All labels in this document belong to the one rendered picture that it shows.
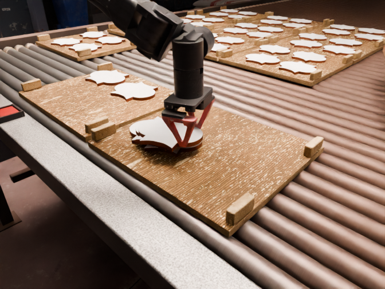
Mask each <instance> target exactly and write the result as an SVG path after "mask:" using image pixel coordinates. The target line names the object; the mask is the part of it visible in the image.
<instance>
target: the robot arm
mask: <svg viewBox="0 0 385 289"><path fill-rule="evenodd" d="M88 1H89V2H91V3H92V4H94V5H95V6H96V7H98V8H99V9H100V10H101V11H102V12H103V13H104V14H105V15H106V16H107V17H108V18H109V19H110V20H111V21H112V22H113V23H114V25H115V26H116V27H117V28H119V29H120V30H121V31H122V32H124V33H125V35H124V37H125V38H126V39H128V40H129V41H130V42H132V43H133V44H134V45H136V49H137V51H138V52H139V53H141V54H142V55H144V56H145V57H146V58H148V59H152V58H153V59H154V60H156V61H157V62H160V61H162V60H163V59H164V58H165V57H166V55H167V53H168V52H169V50H170V49H172V58H173V70H174V92H173V93H172V94H171V95H170V96H169V97H167V98H166V99H165V100H163V101H164V108H166V109H164V110H163V111H162V120H163V121H164V122H165V124H166V125H167V127H168V128H169V129H170V131H171V132H172V133H173V135H174V137H175V139H176V141H177V143H178V144H179V146H180V147H187V144H188V142H189V140H190V137H191V134H192V132H193V129H194V127H197V128H199V129H201V128H202V126H203V123H204V121H205V119H206V117H207V115H208V113H209V111H210V109H211V107H212V105H213V103H214V101H215V95H212V94H213V88H212V87H207V86H203V59H204V58H205V57H206V55H207V54H208V53H209V52H210V51H211V50H212V48H213V46H214V43H215V39H214V35H213V33H212V32H211V30H210V29H208V28H206V27H204V26H198V27H196V26H194V25H193V24H191V23H187V24H184V23H183V22H184V20H182V19H181V18H179V17H178V16H177V15H175V14H174V13H172V12H170V11H169V10H167V9H166V8H164V7H163V6H161V5H158V4H157V3H155V2H154V1H152V2H151V1H149V0H88ZM180 107H184V108H185V111H187V113H188V116H187V113H186V112H182V111H177V110H178V109H179V108H180ZM195 109H196V110H204V111H203V114H202V116H201V118H200V120H199V123H197V120H198V118H197V117H195V115H194V112H195ZM174 122H177V123H183V124H184V126H187V129H186V133H185V136H184V139H183V140H182V139H181V137H180V135H179V133H178V130H177V128H176V126H175V123H174Z"/></svg>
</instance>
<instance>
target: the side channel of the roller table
mask: <svg viewBox="0 0 385 289"><path fill-rule="evenodd" d="M275 1H281V0H250V1H243V2H236V3H228V4H224V5H216V6H209V7H202V8H197V9H190V10H183V11H175V12H172V13H174V14H175V15H177V16H178V17H185V16H187V12H189V11H194V15H196V14H197V11H198V10H203V13H209V12H213V11H219V10H220V9H221V6H227V7H226V9H236V8H239V7H247V6H253V5H259V4H263V3H269V2H275ZM108 24H113V22H112V21H111V22H103V23H99V24H92V25H85V26H77V27H73V28H66V29H58V30H51V31H47V32H39V33H32V34H24V35H20V36H13V37H6V38H0V49H1V50H3V49H4V48H5V47H12V48H14V47H15V46H16V45H22V46H25V44H27V43H30V44H35V43H36V41H38V39H37V36H39V35H43V34H49V35H50V39H53V38H60V37H66V36H73V35H77V34H83V33H86V32H87V28H89V27H94V26H97V30H98V31H100V32H103V31H105V30H107V29H109V27H108Z"/></svg>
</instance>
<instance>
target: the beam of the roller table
mask: <svg viewBox="0 0 385 289"><path fill-rule="evenodd" d="M24 113H25V112H24ZM0 140H1V141H2V142H3V143H4V144H5V145H6V146H7V147H8V148H9V149H10V150H11V151H12V152H13V153H14V154H15V155H16V156H17V157H18V158H19V159H20V160H21V161H22V162H23V163H25V164H26V165H27V166H28V167H29V168H30V169H31V170H32V171H33V172H34V173H35V174H36V175H37V176H38V177H39V178H40V179H41V180H42V181H43V182H44V183H45V184H46V185H47V186H48V187H49V188H50V189H51V190H52V191H53V192H54V193H55V194H56V195H57V196H58V197H59V198H61V199H62V200H63V201H64V202H65V203H66V204H67V205H68V206H69V207H70V208H71V210H73V211H74V212H75V214H77V215H78V216H79V218H81V219H82V220H83V222H85V223H86V224H87V226H89V227H90V228H91V230H93V231H94V232H95V233H96V234H97V235H98V236H99V237H100V238H101V239H102V240H103V241H104V242H105V243H106V244H107V245H108V246H109V247H110V248H111V249H112V250H113V251H114V252H115V253H116V254H117V255H118V256H119V257H120V258H121V259H122V260H123V261H124V262H125V263H126V264H127V265H128V266H129V267H131V268H132V269H133V270H134V271H135V272H136V273H137V274H138V275H139V276H140V277H141V278H142V279H143V280H144V281H145V282H146V283H147V284H148V285H149V286H150V287H151V288H152V289H262V288H261V287H259V286H258V285H256V284H255V283H254V282H252V281H251V280H250V279H249V278H247V277H246V276H245V275H243V274H242V273H240V272H239V271H238V270H236V269H235V268H234V267H232V266H231V265H230V264H229V263H227V262H226V261H224V260H223V259H221V258H220V257H219V256H218V255H216V254H215V253H214V252H212V251H211V250H209V249H208V248H207V247H205V246H204V245H203V244H201V243H200V242H199V241H198V240H196V239H195V238H193V237H192V236H191V235H189V234H188V233H187V232H185V231H184V230H183V229H181V228H180V227H178V226H177V225H176V224H174V223H173V222H172V221H171V220H169V219H168V218H167V217H165V216H164V215H162V214H161V213H160V212H158V211H157V210H156V209H154V208H153V207H152V206H151V205H149V204H148V203H146V202H145V201H144V200H142V199H141V198H140V197H138V196H137V195H136V194H134V193H133V192H131V191H130V190H129V189H127V188H126V187H125V186H124V185H122V184H121V183H120V182H118V181H117V180H115V179H114V178H113V177H111V176H110V175H109V174H107V173H106V172H105V171H104V170H102V169H100V168H99V167H98V166H96V165H95V164H94V163H93V162H91V161H90V160H89V159H87V158H86V157H84V156H83V155H82V154H80V153H79V152H78V151H76V150H75V149H74V148H72V147H71V146H70V145H68V144H67V143H66V142H64V141H63V140H62V139H60V138H59V137H58V136H56V135H55V134H53V133H52V132H51V131H49V130H48V129H47V128H46V127H44V126H43V125H42V124H40V123H39V122H37V121H36V120H35V119H33V118H32V117H31V116H29V115H28V114H27V113H25V116H24V117H21V118H18V119H14V120H11V121H8V122H5V123H1V124H0Z"/></svg>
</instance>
